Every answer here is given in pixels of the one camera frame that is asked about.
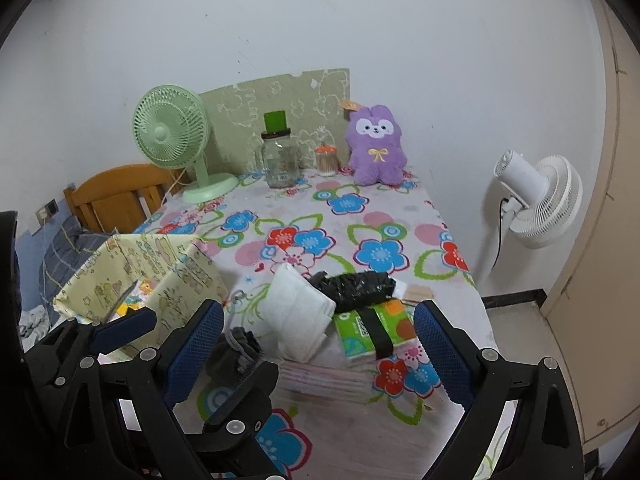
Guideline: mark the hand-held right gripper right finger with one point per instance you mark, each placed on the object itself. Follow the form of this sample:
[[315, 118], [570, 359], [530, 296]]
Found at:
[[440, 355]]

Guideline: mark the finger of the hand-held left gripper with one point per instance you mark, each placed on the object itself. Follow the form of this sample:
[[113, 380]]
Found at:
[[125, 327], [242, 400]]

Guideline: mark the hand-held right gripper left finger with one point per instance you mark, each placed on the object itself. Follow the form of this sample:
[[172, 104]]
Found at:
[[197, 345]]

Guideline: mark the grey cloth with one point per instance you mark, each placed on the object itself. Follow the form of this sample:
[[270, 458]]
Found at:
[[235, 355]]

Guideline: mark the yellow patterned gift bag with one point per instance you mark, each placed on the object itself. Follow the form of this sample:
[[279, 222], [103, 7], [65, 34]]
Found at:
[[200, 270]]

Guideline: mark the black plastic bag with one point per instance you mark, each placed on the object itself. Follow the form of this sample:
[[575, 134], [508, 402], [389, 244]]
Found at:
[[355, 290]]

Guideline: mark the white printed cloth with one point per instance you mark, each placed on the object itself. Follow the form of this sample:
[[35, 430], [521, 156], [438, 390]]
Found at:
[[35, 325]]

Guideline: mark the green tissue pack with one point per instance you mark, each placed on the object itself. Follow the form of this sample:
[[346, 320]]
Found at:
[[397, 320]]

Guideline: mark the blue plaid bedding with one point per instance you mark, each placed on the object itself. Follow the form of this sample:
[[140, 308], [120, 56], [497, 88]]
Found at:
[[60, 255]]

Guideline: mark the pink striped folded cloth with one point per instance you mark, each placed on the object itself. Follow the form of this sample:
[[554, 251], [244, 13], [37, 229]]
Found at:
[[320, 377]]

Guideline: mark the white folded towel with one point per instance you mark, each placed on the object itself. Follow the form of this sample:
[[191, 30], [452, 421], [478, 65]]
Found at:
[[295, 310]]

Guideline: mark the wooden chair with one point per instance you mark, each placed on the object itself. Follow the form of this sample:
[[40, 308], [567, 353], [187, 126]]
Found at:
[[115, 190]]

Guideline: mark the beige door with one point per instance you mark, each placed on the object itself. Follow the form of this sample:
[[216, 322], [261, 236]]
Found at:
[[600, 260]]

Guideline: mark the white standing fan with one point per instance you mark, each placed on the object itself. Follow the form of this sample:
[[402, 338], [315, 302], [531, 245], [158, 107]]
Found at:
[[550, 200]]

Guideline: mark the green desk fan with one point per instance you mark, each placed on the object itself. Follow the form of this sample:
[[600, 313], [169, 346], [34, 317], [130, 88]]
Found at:
[[160, 132]]

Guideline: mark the glass jar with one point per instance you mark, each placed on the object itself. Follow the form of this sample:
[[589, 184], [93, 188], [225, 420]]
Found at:
[[280, 160]]

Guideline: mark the purple plush toy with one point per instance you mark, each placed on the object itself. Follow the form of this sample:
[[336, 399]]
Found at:
[[375, 160]]

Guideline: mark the cotton swab jar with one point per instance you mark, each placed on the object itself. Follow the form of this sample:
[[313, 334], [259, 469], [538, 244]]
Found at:
[[326, 162]]

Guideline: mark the green patterned board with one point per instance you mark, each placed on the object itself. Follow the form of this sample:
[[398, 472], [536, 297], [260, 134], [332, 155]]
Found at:
[[240, 105]]

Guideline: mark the wall socket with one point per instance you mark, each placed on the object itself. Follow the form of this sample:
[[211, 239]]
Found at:
[[50, 206]]

